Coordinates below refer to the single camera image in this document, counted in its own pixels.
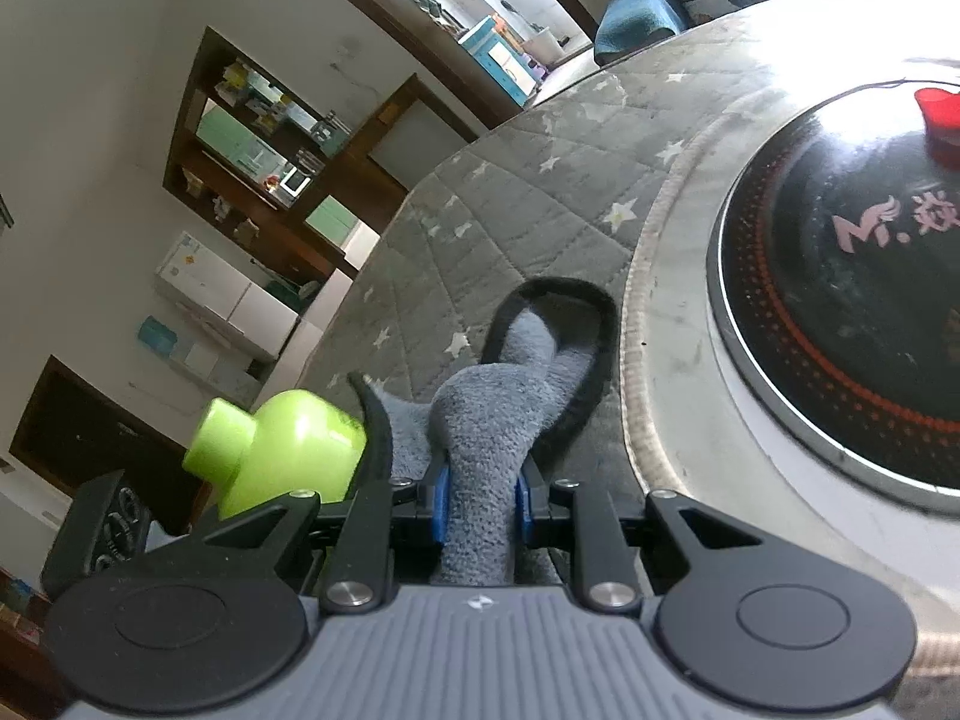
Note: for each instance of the white refrigerator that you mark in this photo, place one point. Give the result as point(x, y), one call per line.
point(222, 299)

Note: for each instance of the black round induction cooktop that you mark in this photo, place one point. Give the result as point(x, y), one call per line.
point(833, 278)

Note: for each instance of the red ribbon strips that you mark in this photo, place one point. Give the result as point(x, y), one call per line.
point(941, 116)

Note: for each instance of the blue sofa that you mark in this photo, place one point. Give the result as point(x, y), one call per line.
point(631, 25)

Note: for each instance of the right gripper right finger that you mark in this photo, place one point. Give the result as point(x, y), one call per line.
point(579, 519)

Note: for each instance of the grey microfibre cloth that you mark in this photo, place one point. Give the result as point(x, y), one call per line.
point(545, 366)

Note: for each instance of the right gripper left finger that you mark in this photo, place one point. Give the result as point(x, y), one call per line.
point(390, 533)

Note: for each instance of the white waste bin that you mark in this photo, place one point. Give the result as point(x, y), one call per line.
point(545, 48)

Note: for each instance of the green plastic bottle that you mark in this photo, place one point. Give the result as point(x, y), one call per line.
point(295, 441)

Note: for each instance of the grey quilted star tablecloth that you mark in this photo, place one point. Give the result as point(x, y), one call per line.
point(660, 382)

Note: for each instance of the dark wooden shelf cabinet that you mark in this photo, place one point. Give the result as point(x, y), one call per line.
point(255, 162)

